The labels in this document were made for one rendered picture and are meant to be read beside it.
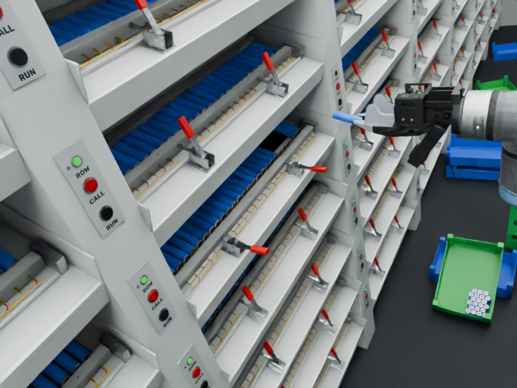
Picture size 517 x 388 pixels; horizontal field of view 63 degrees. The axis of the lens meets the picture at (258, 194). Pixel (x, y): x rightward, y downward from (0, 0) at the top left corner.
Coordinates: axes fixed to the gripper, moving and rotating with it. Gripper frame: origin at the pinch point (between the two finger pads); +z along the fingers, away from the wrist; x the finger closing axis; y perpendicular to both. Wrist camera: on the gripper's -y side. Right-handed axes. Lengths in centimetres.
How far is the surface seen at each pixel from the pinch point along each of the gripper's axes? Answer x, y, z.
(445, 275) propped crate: -50, -97, -6
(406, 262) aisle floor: -58, -103, 13
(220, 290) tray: 44.2, -10.4, 11.3
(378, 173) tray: -48, -48, 17
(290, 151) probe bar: 5.3, -5.4, 16.3
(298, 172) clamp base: 9.8, -8.2, 12.6
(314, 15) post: -9.0, 20.8, 11.7
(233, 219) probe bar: 30.8, -5.7, 15.8
